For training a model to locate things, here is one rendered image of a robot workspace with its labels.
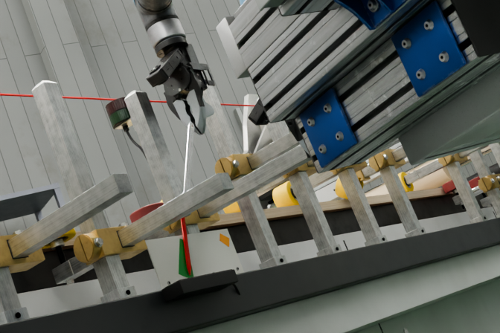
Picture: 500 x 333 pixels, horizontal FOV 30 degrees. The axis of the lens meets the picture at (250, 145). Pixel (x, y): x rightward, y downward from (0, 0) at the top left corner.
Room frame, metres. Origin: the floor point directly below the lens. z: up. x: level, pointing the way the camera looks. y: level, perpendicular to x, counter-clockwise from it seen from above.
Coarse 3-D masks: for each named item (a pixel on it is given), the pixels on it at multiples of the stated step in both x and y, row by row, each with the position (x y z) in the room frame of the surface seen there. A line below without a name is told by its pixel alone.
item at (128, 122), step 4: (124, 108) 1.84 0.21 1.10; (124, 120) 1.84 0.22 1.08; (128, 120) 1.84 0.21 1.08; (116, 124) 1.85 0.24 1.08; (120, 124) 1.86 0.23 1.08; (124, 124) 1.86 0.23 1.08; (128, 124) 1.87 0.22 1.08; (132, 124) 1.84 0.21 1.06; (116, 128) 1.86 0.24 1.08; (120, 128) 1.87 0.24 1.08; (124, 128) 1.87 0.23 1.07; (128, 128) 1.87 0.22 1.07; (128, 132) 1.87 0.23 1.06; (128, 136) 1.87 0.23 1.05; (132, 140) 1.86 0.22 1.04; (136, 144) 1.86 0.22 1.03; (140, 148) 1.86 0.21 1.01
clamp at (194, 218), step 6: (192, 216) 1.83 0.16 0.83; (198, 216) 1.85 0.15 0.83; (210, 216) 1.88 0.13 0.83; (216, 216) 1.90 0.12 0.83; (174, 222) 1.80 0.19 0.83; (180, 222) 1.81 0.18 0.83; (186, 222) 1.81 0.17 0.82; (192, 222) 1.82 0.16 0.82; (198, 222) 1.84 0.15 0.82; (204, 222) 1.86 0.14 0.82; (210, 222) 1.89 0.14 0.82; (168, 228) 1.81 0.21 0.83; (174, 228) 1.80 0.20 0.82; (180, 228) 1.82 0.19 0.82; (204, 228) 1.93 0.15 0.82
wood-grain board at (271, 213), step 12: (408, 192) 3.20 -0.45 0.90; (420, 192) 3.28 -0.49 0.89; (432, 192) 3.36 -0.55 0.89; (444, 192) 3.45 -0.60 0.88; (324, 204) 2.70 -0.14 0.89; (336, 204) 2.76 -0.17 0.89; (348, 204) 2.82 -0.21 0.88; (372, 204) 2.96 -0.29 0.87; (228, 216) 2.29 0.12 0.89; (240, 216) 2.33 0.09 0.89; (276, 216) 2.47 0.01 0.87; (288, 216) 2.53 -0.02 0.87; (72, 240) 1.83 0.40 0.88
